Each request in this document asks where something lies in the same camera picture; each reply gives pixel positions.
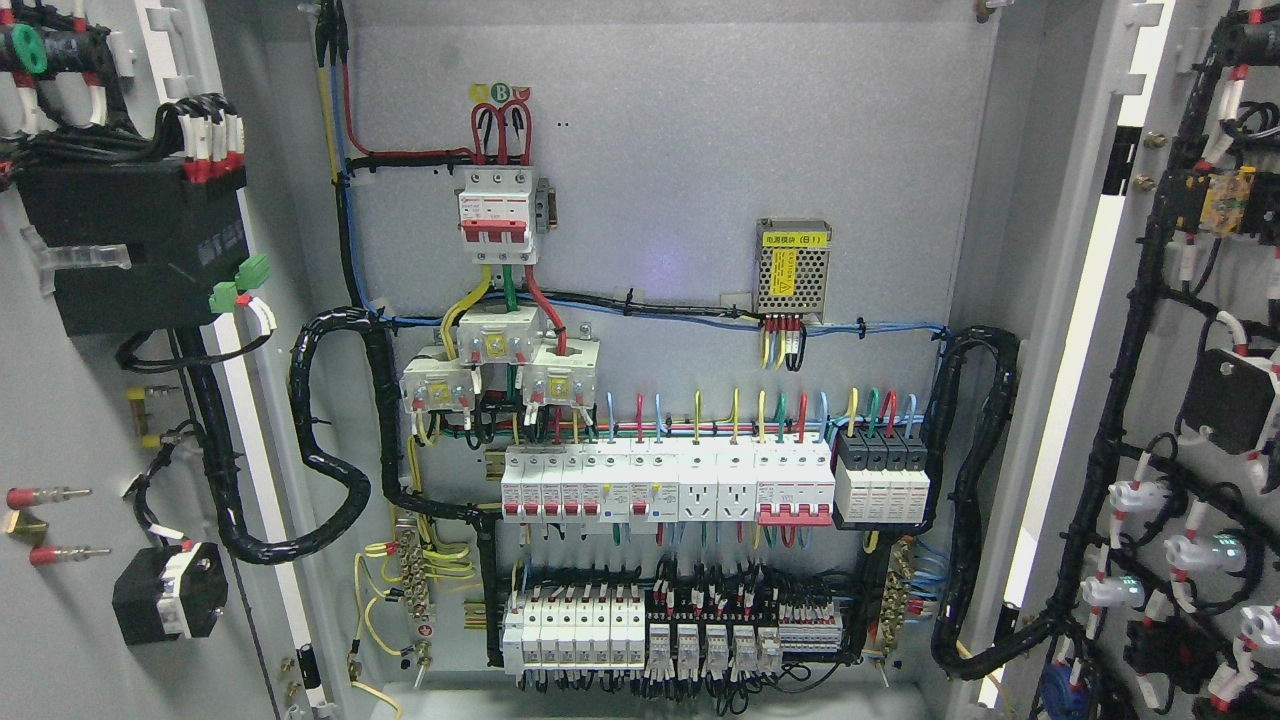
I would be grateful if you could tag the black white surge protector block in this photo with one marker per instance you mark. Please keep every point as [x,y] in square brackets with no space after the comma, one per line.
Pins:
[880,484]

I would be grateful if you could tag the white current transformer group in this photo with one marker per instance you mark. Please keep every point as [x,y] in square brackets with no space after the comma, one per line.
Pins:
[493,347]

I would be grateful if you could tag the yellow terminal post block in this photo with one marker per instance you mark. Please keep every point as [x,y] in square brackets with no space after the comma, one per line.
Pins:
[142,402]

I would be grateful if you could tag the black digital power meter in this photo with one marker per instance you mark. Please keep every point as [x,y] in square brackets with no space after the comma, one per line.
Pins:
[149,248]

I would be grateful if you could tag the white socket and breaker row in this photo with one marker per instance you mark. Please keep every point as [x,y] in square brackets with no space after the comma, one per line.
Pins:
[677,480]

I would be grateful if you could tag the grey cabinet door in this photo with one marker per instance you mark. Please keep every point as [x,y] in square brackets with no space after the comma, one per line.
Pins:
[1126,565]
[273,653]

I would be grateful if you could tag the brass terminal bar right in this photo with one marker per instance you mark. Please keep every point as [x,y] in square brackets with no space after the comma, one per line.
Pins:
[894,605]

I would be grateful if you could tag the relay and terminal row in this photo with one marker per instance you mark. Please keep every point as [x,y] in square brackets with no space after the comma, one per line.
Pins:
[716,631]

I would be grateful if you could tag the white rotary selector switch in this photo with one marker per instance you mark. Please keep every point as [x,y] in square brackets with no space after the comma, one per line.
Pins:
[171,592]

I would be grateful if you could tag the red white main circuit breaker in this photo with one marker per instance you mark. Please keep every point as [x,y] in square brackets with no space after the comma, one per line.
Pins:
[499,215]

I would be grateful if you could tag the white lower breaker row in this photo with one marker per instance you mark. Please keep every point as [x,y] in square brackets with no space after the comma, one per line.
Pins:
[570,631]

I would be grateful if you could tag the brass ground terminal bar left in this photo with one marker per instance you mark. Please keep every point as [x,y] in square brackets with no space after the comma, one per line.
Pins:
[414,581]

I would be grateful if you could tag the metal mesh power supply module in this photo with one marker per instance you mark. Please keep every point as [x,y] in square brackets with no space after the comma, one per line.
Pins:
[792,266]

